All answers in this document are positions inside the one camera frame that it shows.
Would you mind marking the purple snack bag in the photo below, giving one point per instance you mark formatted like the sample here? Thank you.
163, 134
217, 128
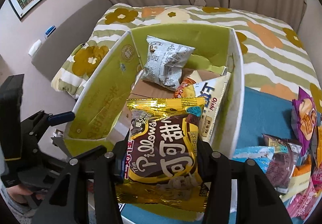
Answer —
303, 118

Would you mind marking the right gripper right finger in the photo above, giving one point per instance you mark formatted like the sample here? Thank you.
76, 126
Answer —
257, 200

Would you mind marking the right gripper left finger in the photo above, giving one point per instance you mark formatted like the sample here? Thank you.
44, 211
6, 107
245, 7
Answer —
100, 183

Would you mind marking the green cardboard box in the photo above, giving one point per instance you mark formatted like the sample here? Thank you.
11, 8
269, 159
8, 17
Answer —
101, 116

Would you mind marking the white wall socket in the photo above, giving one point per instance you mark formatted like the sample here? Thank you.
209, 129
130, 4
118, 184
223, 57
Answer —
33, 49

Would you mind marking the dark brown snack bag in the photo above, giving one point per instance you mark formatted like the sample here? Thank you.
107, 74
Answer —
283, 163

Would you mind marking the yellow pillows snack bag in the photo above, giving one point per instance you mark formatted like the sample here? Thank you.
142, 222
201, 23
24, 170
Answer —
161, 160

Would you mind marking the blue white charger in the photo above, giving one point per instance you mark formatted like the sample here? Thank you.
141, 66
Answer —
49, 31

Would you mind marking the white red snack bag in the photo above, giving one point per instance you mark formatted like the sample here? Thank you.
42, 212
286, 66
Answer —
262, 155

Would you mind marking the person left hand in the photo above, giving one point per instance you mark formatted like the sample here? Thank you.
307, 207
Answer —
19, 193

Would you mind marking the orange snack bag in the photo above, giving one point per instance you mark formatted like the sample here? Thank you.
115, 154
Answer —
316, 146

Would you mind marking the small pink candy bag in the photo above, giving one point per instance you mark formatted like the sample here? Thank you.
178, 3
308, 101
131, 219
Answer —
317, 176

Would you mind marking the pink strawberry snack bag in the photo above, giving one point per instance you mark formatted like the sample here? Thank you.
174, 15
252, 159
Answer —
301, 202

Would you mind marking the grey padded headboard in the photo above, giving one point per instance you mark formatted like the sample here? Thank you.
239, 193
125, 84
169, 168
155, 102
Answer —
74, 31

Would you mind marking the cream orange bread pack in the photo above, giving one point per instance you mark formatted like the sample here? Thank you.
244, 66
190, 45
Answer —
300, 179

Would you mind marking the blue patterned table cloth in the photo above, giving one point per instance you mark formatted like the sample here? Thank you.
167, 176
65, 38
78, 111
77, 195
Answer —
263, 114

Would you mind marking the light blue white snack bag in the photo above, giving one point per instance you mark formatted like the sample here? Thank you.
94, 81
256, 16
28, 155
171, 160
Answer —
165, 61

